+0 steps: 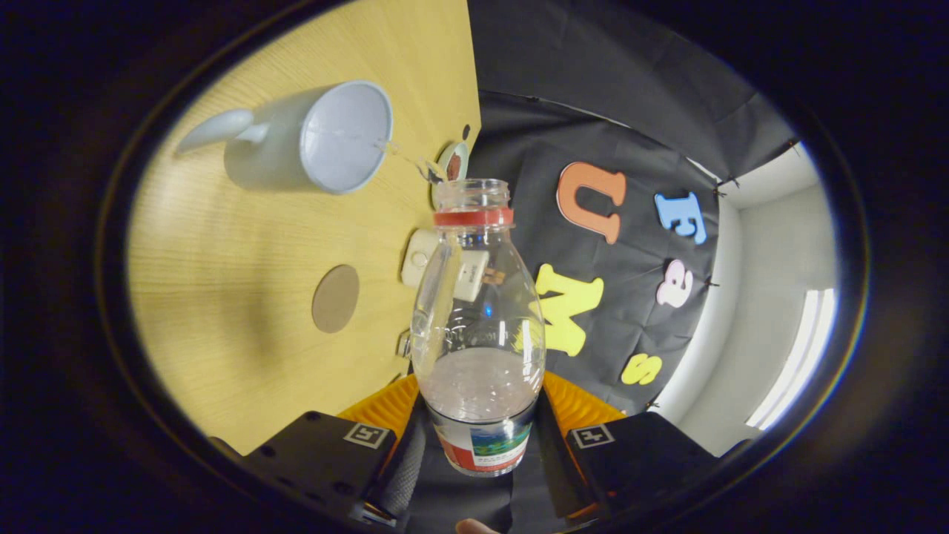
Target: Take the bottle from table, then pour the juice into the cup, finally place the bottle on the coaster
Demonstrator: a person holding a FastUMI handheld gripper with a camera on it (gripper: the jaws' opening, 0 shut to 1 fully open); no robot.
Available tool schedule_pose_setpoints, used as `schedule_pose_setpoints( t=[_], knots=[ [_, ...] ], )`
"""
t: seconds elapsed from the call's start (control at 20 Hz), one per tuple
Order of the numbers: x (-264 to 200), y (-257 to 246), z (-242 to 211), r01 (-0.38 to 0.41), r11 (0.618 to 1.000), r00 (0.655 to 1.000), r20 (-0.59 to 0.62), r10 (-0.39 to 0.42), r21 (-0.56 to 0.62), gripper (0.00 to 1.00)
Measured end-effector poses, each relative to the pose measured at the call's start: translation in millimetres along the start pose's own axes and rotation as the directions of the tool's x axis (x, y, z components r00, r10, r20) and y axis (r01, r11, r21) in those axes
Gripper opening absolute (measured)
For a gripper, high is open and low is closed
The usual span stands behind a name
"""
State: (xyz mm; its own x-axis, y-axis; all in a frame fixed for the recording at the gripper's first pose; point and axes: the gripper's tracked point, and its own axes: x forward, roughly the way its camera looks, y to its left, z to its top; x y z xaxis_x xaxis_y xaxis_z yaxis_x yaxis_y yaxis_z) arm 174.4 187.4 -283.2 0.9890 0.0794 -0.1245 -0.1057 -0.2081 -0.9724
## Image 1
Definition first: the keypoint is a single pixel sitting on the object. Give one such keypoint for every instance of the white cup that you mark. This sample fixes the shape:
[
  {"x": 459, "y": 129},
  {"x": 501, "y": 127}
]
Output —
[{"x": 274, "y": 148}]

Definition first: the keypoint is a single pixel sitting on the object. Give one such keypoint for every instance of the white toaster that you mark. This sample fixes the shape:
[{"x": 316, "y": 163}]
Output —
[{"x": 417, "y": 256}]

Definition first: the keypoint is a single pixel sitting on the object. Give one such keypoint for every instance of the wooden table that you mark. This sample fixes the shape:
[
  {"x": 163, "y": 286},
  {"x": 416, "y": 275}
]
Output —
[{"x": 222, "y": 259}]

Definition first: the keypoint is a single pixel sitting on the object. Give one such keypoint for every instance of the brown bread slice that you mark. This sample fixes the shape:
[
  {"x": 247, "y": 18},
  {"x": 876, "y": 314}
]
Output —
[{"x": 454, "y": 167}]

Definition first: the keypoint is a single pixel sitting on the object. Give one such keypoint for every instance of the large ceiling light panel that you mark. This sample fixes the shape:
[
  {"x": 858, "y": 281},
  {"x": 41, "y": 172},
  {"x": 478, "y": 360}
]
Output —
[{"x": 797, "y": 356}]

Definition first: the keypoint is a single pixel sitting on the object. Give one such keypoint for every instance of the round brown coaster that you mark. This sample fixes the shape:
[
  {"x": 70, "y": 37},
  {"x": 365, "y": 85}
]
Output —
[{"x": 335, "y": 299}]

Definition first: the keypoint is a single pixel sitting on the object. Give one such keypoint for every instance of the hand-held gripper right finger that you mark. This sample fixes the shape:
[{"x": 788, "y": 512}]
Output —
[{"x": 637, "y": 460}]

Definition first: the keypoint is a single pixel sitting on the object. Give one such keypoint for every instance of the clear juice bottle red label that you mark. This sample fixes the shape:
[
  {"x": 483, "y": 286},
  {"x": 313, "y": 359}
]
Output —
[{"x": 478, "y": 386}]

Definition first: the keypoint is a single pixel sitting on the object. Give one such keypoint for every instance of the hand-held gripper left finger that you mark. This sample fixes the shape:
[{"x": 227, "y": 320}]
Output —
[{"x": 326, "y": 460}]

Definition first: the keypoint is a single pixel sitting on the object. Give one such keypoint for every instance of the pale green plate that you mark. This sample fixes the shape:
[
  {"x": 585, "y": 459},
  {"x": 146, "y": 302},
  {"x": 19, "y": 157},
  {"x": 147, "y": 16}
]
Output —
[{"x": 463, "y": 148}]

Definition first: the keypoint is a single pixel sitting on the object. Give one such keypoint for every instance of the black backdrop cloth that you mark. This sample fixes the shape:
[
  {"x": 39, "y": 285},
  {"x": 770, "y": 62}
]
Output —
[{"x": 630, "y": 89}]

